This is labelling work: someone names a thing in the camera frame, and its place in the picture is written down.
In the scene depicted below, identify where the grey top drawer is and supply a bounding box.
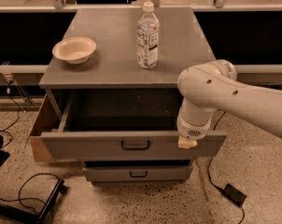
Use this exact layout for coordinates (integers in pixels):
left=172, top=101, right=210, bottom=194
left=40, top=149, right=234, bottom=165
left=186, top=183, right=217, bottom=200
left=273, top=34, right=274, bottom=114
left=41, top=89, right=227, bottom=161

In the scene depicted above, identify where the grey drawer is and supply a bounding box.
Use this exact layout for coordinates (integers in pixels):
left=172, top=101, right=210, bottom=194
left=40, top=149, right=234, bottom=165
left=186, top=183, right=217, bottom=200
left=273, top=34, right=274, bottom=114
left=41, top=89, right=227, bottom=161
left=83, top=165, right=192, bottom=183

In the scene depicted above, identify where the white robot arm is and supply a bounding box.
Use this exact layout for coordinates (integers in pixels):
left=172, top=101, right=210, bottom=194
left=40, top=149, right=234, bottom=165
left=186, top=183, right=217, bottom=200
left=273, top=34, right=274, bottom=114
left=176, top=60, right=282, bottom=149

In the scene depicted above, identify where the grey drawer cabinet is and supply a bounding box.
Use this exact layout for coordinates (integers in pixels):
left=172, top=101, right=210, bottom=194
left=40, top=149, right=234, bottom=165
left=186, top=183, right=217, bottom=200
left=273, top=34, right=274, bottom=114
left=40, top=7, right=214, bottom=169

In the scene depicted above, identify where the grey bottom drawer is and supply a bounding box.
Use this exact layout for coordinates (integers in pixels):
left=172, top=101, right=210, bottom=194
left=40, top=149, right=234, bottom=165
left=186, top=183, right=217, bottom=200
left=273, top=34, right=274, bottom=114
left=83, top=165, right=192, bottom=183

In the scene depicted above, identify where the black power adapter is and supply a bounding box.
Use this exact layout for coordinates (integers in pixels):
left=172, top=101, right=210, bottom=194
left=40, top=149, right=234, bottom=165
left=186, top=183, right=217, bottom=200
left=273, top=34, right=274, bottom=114
left=223, top=184, right=247, bottom=207

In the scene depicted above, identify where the clear plastic water bottle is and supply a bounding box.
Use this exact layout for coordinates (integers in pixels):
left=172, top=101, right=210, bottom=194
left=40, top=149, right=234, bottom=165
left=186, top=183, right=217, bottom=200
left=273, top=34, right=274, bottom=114
left=136, top=2, right=160, bottom=69

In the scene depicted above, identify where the brown cardboard box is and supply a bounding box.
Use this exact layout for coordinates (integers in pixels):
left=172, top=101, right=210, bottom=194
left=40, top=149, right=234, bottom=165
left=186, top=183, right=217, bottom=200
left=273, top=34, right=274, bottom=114
left=27, top=94, right=77, bottom=163

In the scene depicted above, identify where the white paper bowl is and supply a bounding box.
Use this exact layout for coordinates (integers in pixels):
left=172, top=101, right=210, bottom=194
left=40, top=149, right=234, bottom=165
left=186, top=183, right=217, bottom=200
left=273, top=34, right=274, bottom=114
left=52, top=37, right=96, bottom=64

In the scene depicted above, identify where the black metal stand base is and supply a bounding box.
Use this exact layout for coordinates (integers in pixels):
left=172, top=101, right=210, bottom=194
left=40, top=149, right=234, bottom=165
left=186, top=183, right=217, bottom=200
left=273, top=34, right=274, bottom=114
left=0, top=175, right=67, bottom=224

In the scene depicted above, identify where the black floor cable left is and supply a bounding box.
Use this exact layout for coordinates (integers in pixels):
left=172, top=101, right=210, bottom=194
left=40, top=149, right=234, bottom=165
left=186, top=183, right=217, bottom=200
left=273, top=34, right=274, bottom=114
left=0, top=79, right=63, bottom=224

